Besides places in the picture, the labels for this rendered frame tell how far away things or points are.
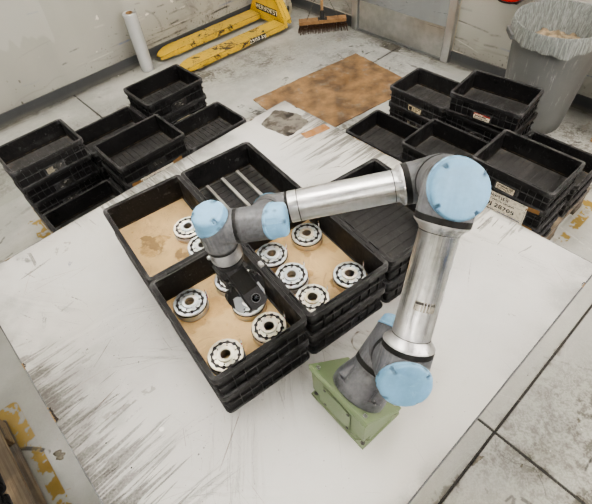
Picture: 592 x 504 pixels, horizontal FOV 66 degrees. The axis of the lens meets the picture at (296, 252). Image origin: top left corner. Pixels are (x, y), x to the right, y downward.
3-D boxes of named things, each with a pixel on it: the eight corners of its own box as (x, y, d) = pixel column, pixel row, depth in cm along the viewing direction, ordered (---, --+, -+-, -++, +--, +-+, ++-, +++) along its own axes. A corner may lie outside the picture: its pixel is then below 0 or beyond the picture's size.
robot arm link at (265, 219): (287, 194, 100) (238, 201, 101) (283, 203, 89) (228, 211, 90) (292, 229, 102) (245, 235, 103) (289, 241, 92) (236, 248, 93)
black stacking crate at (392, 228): (453, 242, 152) (460, 218, 143) (388, 287, 142) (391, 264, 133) (373, 182, 174) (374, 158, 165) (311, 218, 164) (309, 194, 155)
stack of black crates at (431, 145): (483, 195, 258) (499, 146, 233) (452, 223, 246) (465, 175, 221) (425, 165, 279) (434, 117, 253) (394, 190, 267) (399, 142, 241)
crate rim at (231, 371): (309, 323, 124) (309, 319, 122) (214, 388, 114) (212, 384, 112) (235, 240, 146) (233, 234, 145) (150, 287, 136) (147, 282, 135)
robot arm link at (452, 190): (413, 381, 111) (477, 158, 96) (427, 419, 97) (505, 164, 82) (365, 372, 111) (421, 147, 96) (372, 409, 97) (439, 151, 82)
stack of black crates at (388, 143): (425, 165, 279) (431, 133, 261) (394, 189, 267) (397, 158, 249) (375, 139, 299) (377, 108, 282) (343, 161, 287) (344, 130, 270)
